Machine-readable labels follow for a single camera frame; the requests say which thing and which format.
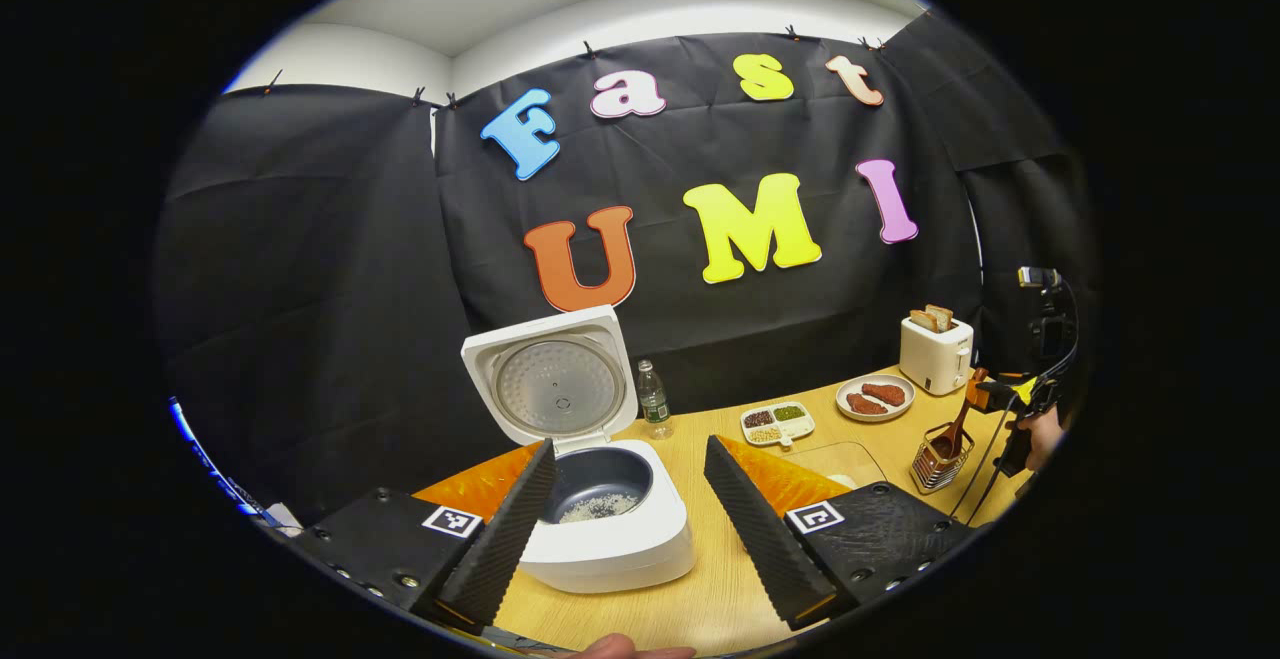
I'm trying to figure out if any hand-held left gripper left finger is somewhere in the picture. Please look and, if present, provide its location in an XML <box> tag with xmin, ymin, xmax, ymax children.
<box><xmin>290</xmin><ymin>438</ymin><xmax>559</xmax><ymax>637</ymax></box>

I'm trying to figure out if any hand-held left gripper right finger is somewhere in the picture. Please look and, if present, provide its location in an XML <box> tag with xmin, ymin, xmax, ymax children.
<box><xmin>702</xmin><ymin>433</ymin><xmax>977</xmax><ymax>633</ymax></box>

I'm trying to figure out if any metal wire chopstick holder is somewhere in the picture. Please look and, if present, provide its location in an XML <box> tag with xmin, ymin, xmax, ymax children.
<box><xmin>910</xmin><ymin>423</ymin><xmax>976</xmax><ymax>495</ymax></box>

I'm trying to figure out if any small white rice heap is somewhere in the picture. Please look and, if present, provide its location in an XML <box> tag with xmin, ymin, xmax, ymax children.
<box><xmin>558</xmin><ymin>491</ymin><xmax>643</xmax><ymax>526</ymax></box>

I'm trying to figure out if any white rice cooker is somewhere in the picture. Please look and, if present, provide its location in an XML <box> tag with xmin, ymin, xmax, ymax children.
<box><xmin>460</xmin><ymin>304</ymin><xmax>699</xmax><ymax>596</ymax></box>

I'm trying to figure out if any white toaster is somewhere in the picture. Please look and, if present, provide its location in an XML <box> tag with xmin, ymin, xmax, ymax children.
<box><xmin>899</xmin><ymin>317</ymin><xmax>976</xmax><ymax>398</ymax></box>

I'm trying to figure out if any clear plastic box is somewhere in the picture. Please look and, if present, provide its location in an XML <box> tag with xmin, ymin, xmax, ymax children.
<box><xmin>780</xmin><ymin>441</ymin><xmax>889</xmax><ymax>491</ymax></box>

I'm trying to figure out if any white divided bean dish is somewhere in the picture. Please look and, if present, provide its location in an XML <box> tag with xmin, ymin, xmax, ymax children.
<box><xmin>740</xmin><ymin>400</ymin><xmax>817</xmax><ymax>449</ymax></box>

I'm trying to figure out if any white round plate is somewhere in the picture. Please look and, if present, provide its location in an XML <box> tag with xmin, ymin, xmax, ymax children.
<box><xmin>836</xmin><ymin>374</ymin><xmax>917</xmax><ymax>424</ymax></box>

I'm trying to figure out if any clear plastic water bottle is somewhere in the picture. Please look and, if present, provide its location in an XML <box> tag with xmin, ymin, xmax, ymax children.
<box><xmin>637</xmin><ymin>359</ymin><xmax>675</xmax><ymax>441</ymax></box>

